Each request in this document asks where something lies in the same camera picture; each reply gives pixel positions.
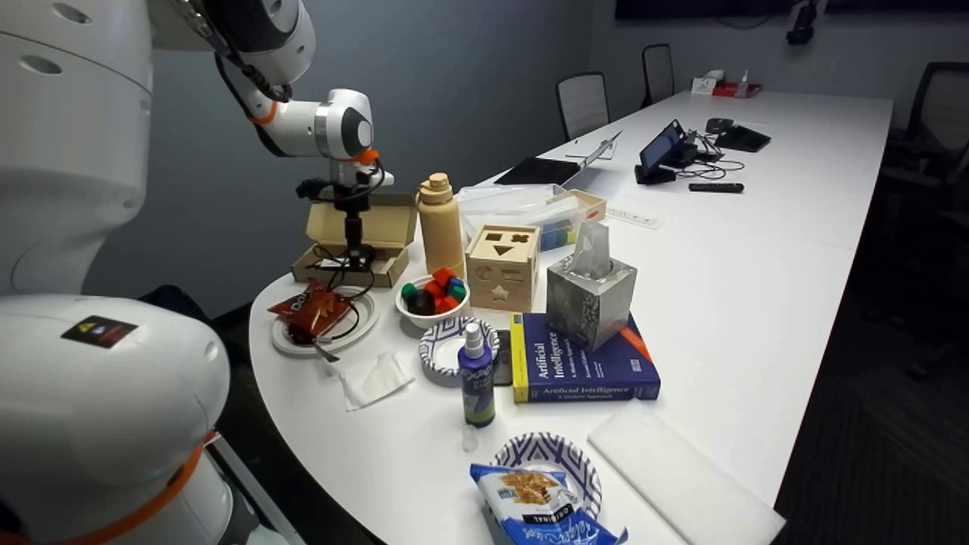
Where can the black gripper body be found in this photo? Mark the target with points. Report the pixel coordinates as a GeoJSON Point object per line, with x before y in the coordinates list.
{"type": "Point", "coordinates": [353, 200]}

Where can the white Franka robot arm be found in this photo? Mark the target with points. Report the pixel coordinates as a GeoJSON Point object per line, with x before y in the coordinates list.
{"type": "Point", "coordinates": [62, 154]}

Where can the open cardboard box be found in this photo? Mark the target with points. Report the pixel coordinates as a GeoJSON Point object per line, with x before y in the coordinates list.
{"type": "Point", "coordinates": [388, 228]}

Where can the wooden shape sorter box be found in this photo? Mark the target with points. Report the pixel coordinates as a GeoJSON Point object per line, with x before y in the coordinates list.
{"type": "Point", "coordinates": [502, 268]}

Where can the grey tissue box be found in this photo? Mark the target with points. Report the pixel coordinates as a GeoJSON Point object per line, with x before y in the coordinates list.
{"type": "Point", "coordinates": [591, 297]}

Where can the small white box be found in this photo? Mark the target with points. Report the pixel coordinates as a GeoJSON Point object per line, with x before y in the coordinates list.
{"type": "Point", "coordinates": [707, 82]}

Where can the green wooden block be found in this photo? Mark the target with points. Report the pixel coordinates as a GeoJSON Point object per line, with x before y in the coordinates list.
{"type": "Point", "coordinates": [409, 296]}

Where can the tan squeeze bottle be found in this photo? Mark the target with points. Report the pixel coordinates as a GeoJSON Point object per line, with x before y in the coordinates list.
{"type": "Point", "coordinates": [441, 228]}

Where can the red Doritos chip bag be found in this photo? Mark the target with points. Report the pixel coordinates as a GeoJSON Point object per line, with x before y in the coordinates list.
{"type": "Point", "coordinates": [306, 312]}

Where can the red wooden block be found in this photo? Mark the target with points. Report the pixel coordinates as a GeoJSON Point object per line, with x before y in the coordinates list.
{"type": "Point", "coordinates": [441, 283]}

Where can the plain white plate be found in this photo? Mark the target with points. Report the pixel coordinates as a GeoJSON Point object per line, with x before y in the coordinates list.
{"type": "Point", "coordinates": [353, 338]}

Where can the white bowl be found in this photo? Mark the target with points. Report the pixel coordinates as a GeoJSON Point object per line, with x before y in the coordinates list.
{"type": "Point", "coordinates": [428, 319]}

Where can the teal wooden block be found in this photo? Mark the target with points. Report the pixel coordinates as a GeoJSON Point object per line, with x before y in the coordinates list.
{"type": "Point", "coordinates": [458, 293]}

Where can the blue patterned paper bowl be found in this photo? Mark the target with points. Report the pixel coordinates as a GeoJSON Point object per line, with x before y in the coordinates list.
{"type": "Point", "coordinates": [441, 352]}

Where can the white paper napkin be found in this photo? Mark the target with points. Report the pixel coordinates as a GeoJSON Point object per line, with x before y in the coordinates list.
{"type": "Point", "coordinates": [377, 379]}

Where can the clear plastic container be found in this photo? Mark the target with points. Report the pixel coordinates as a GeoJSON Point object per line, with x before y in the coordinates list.
{"type": "Point", "coordinates": [547, 215]}

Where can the black flat laptop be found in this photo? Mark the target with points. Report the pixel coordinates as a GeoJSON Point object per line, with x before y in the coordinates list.
{"type": "Point", "coordinates": [537, 172]}

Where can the blue spray bottle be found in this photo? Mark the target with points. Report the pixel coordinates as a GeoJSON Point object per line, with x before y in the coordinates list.
{"type": "Point", "coordinates": [476, 388]}

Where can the small clear bottle cap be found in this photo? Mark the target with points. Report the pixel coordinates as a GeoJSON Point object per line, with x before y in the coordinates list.
{"type": "Point", "coordinates": [469, 441]}

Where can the white paper sheets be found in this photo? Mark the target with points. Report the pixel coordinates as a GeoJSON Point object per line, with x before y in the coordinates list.
{"type": "Point", "coordinates": [595, 150]}

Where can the grey office chair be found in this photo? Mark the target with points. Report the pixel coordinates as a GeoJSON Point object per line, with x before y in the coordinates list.
{"type": "Point", "coordinates": [657, 70]}
{"type": "Point", "coordinates": [581, 105]}

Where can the blue and yellow book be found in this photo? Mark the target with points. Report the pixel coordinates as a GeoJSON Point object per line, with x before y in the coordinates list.
{"type": "Point", "coordinates": [577, 368]}

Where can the blue patterned paper plate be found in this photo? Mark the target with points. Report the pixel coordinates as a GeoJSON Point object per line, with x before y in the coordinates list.
{"type": "Point", "coordinates": [570, 458]}

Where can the black tablet on stand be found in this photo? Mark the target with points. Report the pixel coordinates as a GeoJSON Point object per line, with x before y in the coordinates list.
{"type": "Point", "coordinates": [662, 148]}

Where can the blue snack bag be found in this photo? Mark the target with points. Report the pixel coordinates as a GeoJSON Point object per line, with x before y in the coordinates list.
{"type": "Point", "coordinates": [534, 503]}

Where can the black remote control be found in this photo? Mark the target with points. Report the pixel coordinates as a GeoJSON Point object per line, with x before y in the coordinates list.
{"type": "Point", "coordinates": [717, 187]}

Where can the black pouch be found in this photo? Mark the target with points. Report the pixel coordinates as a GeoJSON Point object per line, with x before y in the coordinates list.
{"type": "Point", "coordinates": [744, 134]}

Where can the red flat item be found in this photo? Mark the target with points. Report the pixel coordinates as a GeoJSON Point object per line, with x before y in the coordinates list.
{"type": "Point", "coordinates": [739, 90]}

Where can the white flat board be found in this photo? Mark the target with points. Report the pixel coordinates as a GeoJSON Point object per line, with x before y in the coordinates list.
{"type": "Point", "coordinates": [685, 486]}

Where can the black office chair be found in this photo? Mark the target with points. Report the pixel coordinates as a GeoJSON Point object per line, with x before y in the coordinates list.
{"type": "Point", "coordinates": [933, 123]}

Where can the aluminium frame rail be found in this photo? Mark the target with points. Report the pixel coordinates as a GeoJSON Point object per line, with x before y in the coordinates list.
{"type": "Point", "coordinates": [251, 496]}

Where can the black conference camera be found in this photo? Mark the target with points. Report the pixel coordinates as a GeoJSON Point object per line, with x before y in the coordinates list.
{"type": "Point", "coordinates": [803, 21]}

